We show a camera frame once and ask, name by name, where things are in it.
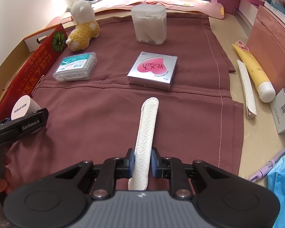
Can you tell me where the silver box pink heart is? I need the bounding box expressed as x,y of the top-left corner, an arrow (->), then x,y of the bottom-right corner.
127,51 -> 177,91

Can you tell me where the yellow white alpaca plush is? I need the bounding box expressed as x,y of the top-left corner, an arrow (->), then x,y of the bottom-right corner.
66,0 -> 100,52

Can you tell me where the pink storage box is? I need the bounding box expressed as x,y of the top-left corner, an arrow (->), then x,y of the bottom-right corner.
247,6 -> 285,93

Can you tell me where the orange cardboard box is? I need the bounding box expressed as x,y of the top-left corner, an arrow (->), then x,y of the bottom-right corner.
0,23 -> 67,121

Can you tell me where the maroon cloth mat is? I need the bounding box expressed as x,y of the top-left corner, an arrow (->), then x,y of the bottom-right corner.
8,13 -> 244,188

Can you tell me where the clear floss pick box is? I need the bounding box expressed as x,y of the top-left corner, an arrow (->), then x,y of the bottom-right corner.
53,52 -> 98,82

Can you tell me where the person's left hand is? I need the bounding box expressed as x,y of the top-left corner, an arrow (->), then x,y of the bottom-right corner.
0,156 -> 13,194

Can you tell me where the purple clip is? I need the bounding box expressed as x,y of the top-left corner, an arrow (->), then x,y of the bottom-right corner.
248,148 -> 285,183

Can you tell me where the yellow cream tube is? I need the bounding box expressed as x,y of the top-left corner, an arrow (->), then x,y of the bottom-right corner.
232,41 -> 276,103

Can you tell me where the white nail file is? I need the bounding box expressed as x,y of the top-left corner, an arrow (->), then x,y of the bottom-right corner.
237,60 -> 257,119

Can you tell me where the pink cylindrical jar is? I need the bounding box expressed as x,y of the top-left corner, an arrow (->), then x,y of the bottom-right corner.
11,95 -> 41,134

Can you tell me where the white embossed long case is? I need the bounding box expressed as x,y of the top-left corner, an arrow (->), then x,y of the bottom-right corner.
128,97 -> 159,191

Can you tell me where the clear cotton swab container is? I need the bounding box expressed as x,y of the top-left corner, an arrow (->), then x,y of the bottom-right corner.
131,4 -> 167,45

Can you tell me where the small silver box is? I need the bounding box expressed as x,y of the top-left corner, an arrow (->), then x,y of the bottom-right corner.
270,89 -> 285,134

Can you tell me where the pink fabric belt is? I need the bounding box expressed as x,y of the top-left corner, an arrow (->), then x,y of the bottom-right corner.
92,0 -> 224,19

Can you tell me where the blue wet wipes pack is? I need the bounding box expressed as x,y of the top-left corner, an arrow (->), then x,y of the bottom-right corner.
267,155 -> 285,227

